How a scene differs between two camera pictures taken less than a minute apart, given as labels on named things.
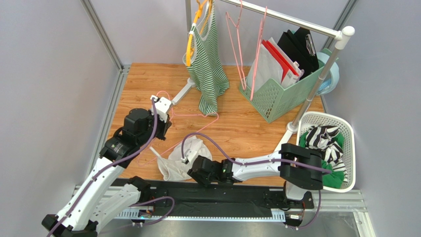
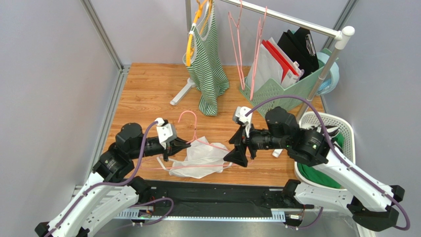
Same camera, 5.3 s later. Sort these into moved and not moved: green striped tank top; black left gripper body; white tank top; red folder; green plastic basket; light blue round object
Moved: black left gripper body; white tank top
Not moved: light blue round object; green striped tank top; green plastic basket; red folder
